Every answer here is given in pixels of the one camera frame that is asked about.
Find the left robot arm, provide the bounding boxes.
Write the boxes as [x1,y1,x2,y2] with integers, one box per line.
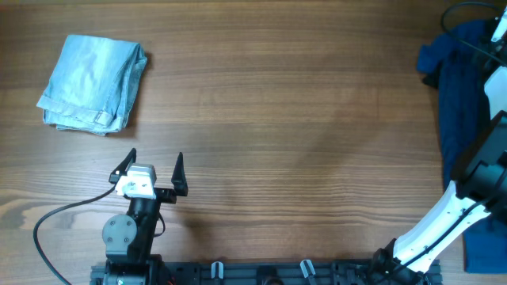
[90,149,189,285]

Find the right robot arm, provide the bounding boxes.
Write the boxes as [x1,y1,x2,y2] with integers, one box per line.
[367,66,506,284]

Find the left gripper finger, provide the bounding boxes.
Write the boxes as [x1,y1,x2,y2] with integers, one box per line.
[171,152,188,196]
[109,148,136,183]

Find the folded light blue jeans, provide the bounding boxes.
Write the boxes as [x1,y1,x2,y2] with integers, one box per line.
[36,35,147,135]

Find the dark blue garment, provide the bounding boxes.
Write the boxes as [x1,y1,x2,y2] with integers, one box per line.
[416,20,506,274]

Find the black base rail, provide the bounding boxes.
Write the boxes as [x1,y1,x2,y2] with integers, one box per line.
[90,259,443,285]

